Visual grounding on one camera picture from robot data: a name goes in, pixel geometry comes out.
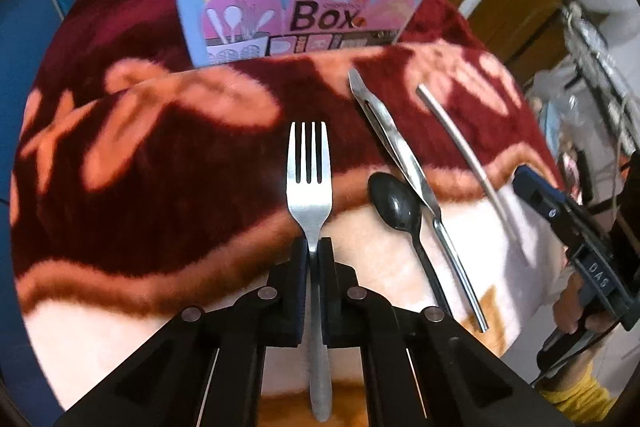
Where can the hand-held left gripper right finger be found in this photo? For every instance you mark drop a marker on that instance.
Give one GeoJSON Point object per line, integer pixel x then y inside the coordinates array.
{"type": "Point", "coordinates": [331, 292]}

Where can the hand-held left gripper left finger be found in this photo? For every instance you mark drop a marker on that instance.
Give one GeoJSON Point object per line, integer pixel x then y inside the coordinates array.
{"type": "Point", "coordinates": [295, 287]}

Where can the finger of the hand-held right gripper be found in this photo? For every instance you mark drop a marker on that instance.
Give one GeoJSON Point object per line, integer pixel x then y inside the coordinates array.
{"type": "Point", "coordinates": [542, 202]}

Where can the steel fork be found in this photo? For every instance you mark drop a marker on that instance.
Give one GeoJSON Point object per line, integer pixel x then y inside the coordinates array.
{"type": "Point", "coordinates": [309, 192]}

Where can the black spoon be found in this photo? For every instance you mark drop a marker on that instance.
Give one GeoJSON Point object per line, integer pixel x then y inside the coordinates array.
{"type": "Point", "coordinates": [395, 207]}

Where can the steel table knife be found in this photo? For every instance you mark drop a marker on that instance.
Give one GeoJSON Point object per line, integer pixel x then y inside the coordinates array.
{"type": "Point", "coordinates": [395, 142]}

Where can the person's right forearm yellow sleeve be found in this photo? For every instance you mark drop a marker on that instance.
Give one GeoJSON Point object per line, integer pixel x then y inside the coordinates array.
{"type": "Point", "coordinates": [580, 397]}

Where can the person's right hand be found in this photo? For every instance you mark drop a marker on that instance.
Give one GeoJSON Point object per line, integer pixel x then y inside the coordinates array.
{"type": "Point", "coordinates": [567, 307]}

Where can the red floral printed blanket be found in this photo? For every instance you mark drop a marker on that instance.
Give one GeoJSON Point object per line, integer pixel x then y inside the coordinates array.
{"type": "Point", "coordinates": [175, 167]}

